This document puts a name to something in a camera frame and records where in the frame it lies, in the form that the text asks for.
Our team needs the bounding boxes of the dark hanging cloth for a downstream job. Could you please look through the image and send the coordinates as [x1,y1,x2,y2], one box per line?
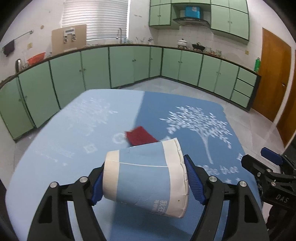
[3,40,15,57]

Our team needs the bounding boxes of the blue and white paper cup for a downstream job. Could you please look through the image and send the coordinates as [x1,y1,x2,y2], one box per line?
[102,138,189,218]

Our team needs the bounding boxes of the wall towel rail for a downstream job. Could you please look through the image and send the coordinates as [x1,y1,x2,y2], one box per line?
[2,30,34,51]

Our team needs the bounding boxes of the brown cardboard box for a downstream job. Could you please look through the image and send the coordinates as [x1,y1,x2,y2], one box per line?
[51,25,87,56]

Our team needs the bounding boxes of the metal kettle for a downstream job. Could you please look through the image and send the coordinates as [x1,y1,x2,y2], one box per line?
[15,59,23,73]

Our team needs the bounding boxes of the orange wooden door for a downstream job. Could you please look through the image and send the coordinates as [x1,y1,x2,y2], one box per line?
[274,48,295,149]
[252,29,292,121]

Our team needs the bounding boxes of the orange plastic basin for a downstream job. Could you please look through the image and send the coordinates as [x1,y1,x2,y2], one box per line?
[27,52,46,66]

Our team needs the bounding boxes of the chrome kitchen faucet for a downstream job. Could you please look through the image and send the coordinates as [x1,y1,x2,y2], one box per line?
[116,28,122,44]

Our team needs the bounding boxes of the range hood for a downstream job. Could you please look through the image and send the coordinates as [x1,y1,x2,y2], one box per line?
[173,17,211,28]

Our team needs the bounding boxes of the white cooking pot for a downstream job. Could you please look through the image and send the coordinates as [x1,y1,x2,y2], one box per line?
[177,39,188,49]

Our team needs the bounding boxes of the red scouring pad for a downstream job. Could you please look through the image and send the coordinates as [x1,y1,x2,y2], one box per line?
[125,126,158,146]

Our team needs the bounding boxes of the white window blind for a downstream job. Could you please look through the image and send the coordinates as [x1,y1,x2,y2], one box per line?
[61,0,129,40]

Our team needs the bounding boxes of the blue box above hood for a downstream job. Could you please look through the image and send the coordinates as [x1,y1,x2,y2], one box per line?
[185,6,202,19]

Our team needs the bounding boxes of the green upper kitchen cabinets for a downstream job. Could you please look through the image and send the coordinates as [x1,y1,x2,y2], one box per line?
[149,0,250,44]

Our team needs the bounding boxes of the green plastic bottle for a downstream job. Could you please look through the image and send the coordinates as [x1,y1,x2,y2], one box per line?
[254,57,261,73]

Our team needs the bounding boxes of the blue tree-print tablecloth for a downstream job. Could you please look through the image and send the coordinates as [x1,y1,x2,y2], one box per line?
[4,89,263,241]

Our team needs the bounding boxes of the green kitchen cabinets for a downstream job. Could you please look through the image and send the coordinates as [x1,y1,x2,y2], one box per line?
[149,0,250,44]
[1,45,261,140]

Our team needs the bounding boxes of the black wok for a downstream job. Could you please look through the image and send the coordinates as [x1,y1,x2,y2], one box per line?
[192,43,205,52]

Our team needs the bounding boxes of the green lower kitchen cabinets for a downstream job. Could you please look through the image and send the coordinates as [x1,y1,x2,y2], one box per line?
[1,45,261,140]

